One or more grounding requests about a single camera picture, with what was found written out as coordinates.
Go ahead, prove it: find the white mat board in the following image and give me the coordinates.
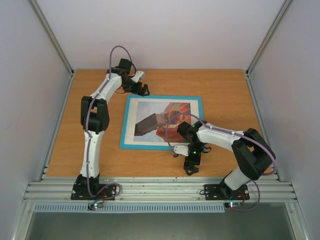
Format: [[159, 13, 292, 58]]
[[123, 97, 200, 147]]

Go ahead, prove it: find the teal picture frame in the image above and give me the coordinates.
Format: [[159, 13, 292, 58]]
[[118, 94, 205, 152]]

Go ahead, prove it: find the colourful balloon photo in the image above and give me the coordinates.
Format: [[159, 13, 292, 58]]
[[133, 101, 191, 144]]

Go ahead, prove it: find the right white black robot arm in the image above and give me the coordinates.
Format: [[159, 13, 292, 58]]
[[174, 120, 276, 200]]

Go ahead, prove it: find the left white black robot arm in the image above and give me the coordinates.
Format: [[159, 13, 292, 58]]
[[72, 58, 150, 199]]

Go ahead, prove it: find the right small circuit board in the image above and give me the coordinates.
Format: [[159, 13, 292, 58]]
[[224, 201, 244, 209]]

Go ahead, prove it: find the small circuit board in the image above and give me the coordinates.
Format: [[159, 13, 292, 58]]
[[87, 202, 104, 211], [224, 201, 244, 209]]

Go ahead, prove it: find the left small circuit board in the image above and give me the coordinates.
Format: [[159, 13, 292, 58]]
[[87, 202, 104, 211]]

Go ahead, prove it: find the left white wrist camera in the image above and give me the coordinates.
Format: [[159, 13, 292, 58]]
[[131, 70, 146, 83]]

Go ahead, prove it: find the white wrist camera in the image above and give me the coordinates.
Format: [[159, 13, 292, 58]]
[[172, 145, 189, 158], [131, 70, 146, 83]]

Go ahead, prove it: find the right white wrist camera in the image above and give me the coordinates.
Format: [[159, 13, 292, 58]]
[[172, 145, 189, 158]]

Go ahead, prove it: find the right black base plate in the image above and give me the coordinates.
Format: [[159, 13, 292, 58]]
[[203, 184, 250, 201]]

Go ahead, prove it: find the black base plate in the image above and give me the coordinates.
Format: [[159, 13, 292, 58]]
[[70, 183, 123, 201], [203, 184, 250, 201]]

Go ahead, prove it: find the grey slotted cable duct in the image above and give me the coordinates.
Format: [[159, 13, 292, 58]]
[[33, 202, 225, 214]]

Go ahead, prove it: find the left aluminium corner post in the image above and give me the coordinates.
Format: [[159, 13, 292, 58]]
[[28, 0, 75, 76]]

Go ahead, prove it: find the aluminium corner post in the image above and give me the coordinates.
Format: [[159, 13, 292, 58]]
[[28, 0, 75, 76], [244, 0, 293, 78]]

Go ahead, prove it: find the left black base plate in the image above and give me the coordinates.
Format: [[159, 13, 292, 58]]
[[70, 183, 123, 201]]

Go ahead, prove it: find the right aluminium corner post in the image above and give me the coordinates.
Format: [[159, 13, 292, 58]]
[[244, 0, 293, 78]]

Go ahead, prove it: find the aluminium front rail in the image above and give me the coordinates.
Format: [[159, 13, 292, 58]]
[[23, 175, 298, 203]]

